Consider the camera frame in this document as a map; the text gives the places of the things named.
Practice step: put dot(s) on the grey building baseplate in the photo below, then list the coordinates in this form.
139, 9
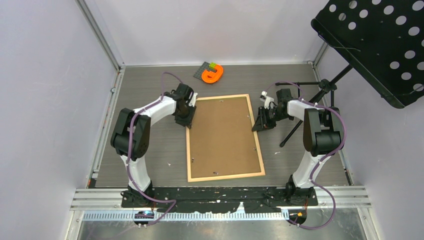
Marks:
198, 73

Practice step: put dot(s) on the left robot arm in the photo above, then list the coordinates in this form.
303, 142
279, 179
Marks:
131, 136

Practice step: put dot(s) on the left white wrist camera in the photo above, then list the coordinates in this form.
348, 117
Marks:
192, 102

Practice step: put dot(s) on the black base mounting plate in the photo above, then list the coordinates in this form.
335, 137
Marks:
218, 200

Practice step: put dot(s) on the aluminium rail frame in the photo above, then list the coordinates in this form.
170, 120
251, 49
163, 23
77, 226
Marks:
342, 213

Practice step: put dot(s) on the orange plastic horseshoe piece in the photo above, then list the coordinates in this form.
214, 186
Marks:
211, 77

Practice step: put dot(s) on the wooden picture frame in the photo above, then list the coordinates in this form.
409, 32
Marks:
260, 155

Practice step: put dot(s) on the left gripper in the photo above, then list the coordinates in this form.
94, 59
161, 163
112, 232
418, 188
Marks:
187, 122

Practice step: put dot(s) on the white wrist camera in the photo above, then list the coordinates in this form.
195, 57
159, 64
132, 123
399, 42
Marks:
192, 102
267, 100

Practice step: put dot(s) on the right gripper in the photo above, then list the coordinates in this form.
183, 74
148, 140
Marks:
262, 122

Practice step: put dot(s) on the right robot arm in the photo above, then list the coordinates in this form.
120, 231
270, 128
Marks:
323, 136

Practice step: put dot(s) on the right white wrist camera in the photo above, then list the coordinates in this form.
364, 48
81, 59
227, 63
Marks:
267, 100

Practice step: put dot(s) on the black perforated music stand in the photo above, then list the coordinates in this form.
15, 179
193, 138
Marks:
383, 40

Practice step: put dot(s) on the green building brick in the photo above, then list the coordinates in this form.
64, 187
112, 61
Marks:
212, 66

